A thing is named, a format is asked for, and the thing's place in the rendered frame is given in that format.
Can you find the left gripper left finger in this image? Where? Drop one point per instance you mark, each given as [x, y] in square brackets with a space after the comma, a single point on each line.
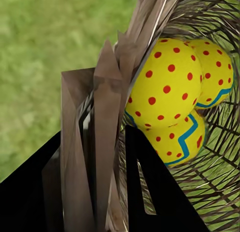
[22, 206]

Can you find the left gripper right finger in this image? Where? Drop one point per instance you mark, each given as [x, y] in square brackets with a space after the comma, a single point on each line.
[174, 211]

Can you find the easter egg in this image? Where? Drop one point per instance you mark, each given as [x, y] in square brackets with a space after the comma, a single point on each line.
[181, 142]
[218, 72]
[168, 87]

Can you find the wicker basket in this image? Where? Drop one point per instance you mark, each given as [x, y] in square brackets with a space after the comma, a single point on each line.
[85, 180]

